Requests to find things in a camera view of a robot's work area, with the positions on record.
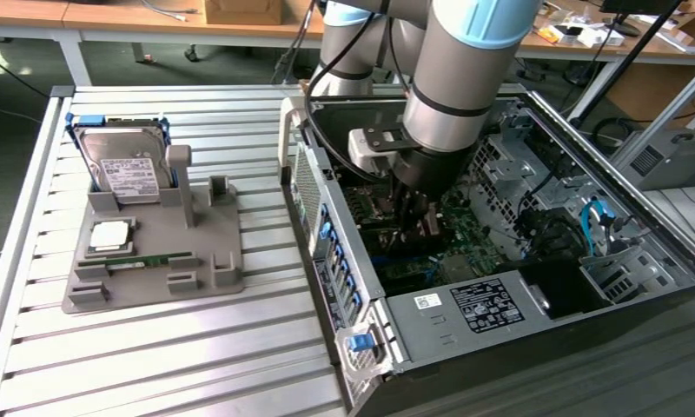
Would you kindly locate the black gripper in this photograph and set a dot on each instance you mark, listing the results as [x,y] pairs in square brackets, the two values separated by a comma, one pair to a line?
[431,174]

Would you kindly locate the black graphics card metal bracket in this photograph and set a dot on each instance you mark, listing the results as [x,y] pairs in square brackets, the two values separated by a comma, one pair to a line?
[417,243]

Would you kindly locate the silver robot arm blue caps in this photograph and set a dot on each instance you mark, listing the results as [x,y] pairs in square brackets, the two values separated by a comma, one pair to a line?
[458,65]

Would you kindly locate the CPU socket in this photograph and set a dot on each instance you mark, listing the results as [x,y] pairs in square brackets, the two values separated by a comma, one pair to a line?
[377,204]

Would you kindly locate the metal drive cage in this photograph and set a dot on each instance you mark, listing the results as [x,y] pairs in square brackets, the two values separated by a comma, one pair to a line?
[501,167]

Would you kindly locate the green motherboard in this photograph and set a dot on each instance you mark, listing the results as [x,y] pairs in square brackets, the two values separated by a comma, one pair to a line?
[476,234]

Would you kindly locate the open grey PC case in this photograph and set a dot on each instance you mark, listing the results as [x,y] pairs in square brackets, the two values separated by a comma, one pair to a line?
[310,174]

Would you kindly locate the grey chipset heatsink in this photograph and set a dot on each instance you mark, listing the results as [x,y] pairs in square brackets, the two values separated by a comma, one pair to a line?
[461,268]

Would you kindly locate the grey power supply unit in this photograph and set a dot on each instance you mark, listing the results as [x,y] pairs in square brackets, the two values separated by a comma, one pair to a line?
[441,313]

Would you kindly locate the blue case latch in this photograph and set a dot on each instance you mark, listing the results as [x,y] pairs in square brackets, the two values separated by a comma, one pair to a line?
[359,343]

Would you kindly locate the metal disk bay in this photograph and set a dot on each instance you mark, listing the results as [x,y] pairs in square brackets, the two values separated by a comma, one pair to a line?
[632,278]

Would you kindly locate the black tripod pole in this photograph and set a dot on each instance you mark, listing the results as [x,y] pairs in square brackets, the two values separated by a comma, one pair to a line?
[626,61]

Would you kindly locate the white small box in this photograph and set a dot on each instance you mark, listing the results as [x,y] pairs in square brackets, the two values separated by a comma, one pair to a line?
[602,39]

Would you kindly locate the black monitor with stand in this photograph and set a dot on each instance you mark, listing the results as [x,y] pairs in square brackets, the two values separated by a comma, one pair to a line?
[626,28]

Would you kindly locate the black caster wheel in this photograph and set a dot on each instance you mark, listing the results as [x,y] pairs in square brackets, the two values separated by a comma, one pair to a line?
[193,54]

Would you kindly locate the grey parts rack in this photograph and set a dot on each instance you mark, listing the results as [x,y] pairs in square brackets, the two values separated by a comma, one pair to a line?
[156,236]

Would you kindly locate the brown cardboard box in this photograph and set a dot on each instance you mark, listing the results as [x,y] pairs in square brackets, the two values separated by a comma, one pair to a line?
[238,11]

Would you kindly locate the green RAM stick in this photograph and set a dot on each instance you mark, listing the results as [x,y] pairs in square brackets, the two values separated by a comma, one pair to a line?
[144,260]

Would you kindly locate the hard disk in blue caddy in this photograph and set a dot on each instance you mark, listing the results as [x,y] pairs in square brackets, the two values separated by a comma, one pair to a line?
[122,152]

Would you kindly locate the silver CPU chip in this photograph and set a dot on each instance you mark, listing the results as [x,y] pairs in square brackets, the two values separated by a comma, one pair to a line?
[108,236]

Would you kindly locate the wooden desk white legs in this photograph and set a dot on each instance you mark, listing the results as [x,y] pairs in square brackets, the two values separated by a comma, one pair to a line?
[35,17]

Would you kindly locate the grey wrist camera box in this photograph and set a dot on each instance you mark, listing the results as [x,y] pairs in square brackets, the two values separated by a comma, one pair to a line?
[365,150]

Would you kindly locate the aluminium profile frame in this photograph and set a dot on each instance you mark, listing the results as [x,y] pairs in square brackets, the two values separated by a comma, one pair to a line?
[681,102]

